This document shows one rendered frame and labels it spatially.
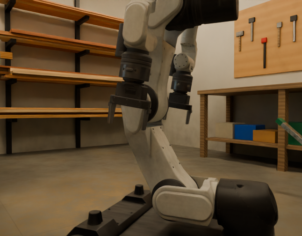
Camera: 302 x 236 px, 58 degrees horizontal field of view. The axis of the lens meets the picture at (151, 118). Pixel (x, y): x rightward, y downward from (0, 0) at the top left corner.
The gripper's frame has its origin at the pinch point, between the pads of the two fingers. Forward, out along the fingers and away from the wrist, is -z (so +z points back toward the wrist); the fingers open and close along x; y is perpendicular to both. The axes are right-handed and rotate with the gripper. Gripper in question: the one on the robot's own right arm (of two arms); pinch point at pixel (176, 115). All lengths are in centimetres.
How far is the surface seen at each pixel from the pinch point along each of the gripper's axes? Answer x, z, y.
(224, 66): 41, 61, -289
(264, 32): -7, 104, -258
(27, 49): 299, 41, -168
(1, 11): 321, 84, -139
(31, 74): 247, 7, -134
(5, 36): 278, 48, -117
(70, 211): 58, -67, -8
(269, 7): -7, 133, -256
